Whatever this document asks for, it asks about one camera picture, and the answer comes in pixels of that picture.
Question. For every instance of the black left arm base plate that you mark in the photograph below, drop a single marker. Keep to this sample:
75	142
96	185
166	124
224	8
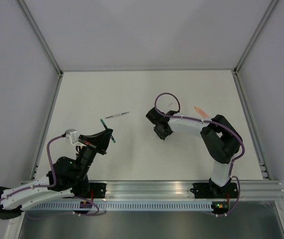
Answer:
90	190

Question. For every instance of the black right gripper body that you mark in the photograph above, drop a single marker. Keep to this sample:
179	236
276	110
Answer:
162	135

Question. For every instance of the white slotted cable duct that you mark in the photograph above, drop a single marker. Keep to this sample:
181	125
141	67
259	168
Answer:
76	205

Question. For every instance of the left aluminium frame post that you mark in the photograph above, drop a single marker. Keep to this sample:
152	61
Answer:
39	36

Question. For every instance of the aluminium frame post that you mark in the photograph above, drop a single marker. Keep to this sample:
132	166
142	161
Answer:
39	36
262	23

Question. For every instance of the right aluminium frame post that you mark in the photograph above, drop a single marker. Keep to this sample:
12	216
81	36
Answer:
262	23

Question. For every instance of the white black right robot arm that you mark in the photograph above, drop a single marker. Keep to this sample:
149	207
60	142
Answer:
222	141

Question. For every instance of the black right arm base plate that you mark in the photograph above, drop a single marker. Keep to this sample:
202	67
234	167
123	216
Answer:
209	191

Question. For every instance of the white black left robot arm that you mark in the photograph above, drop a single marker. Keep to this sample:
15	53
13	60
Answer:
67	178

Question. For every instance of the orange highlighter pen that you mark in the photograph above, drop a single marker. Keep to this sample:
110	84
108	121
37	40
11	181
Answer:
201	112

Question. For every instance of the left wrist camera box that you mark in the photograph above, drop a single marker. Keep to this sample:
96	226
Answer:
72	137

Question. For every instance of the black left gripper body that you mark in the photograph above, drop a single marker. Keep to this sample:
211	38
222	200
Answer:
88	141

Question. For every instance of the aluminium mounting rail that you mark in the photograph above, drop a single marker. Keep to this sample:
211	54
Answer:
249	190

